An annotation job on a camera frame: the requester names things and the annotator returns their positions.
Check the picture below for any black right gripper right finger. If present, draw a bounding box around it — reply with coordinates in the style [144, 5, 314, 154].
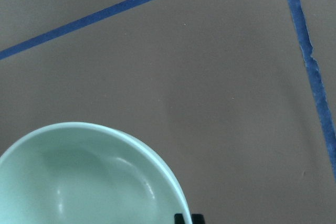
[191, 214, 205, 224]

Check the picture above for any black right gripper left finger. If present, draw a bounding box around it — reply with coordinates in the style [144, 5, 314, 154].
[174, 214, 185, 224]

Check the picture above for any mint green bowl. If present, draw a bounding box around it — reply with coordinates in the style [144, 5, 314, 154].
[1, 122, 192, 223]

